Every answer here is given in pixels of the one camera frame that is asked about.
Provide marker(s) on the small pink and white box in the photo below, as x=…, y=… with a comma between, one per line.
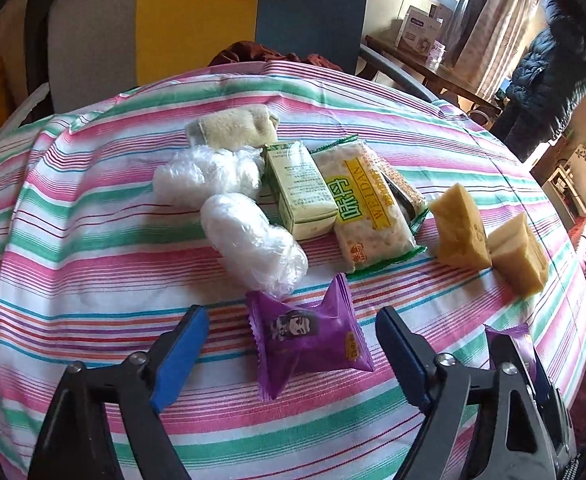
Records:
x=437, y=55

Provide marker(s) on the grey yellow blue chair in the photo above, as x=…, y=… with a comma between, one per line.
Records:
x=188, y=10

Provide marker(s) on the green and white carton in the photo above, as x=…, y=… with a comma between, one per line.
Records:
x=298, y=190

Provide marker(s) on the yellow label cracker packet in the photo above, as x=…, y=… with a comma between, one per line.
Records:
x=368, y=205

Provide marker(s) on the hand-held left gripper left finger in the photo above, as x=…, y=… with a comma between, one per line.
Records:
x=180, y=355

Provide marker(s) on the purple snack packet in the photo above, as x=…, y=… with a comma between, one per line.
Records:
x=303, y=340
x=515, y=345

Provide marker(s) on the clear plastic white bundle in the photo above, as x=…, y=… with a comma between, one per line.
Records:
x=198, y=172
x=248, y=235

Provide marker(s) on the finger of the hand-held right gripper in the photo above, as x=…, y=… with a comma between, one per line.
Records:
x=555, y=410

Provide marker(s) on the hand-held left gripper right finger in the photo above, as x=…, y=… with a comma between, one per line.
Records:
x=403, y=355

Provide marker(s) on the striped tablecloth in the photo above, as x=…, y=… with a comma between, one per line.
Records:
x=98, y=220

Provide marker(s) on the patterned curtain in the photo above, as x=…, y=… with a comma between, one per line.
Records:
x=498, y=25

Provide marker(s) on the clear cracker packet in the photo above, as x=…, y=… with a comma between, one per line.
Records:
x=405, y=195

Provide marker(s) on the wooden side table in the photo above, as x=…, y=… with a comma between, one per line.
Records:
x=453, y=77

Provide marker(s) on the yellow sponge block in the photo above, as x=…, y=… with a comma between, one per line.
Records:
x=518, y=255
x=460, y=230

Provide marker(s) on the cluttered white shelf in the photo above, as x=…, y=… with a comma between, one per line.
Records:
x=573, y=180

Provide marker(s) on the dark red cloth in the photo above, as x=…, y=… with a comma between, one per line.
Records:
x=253, y=55

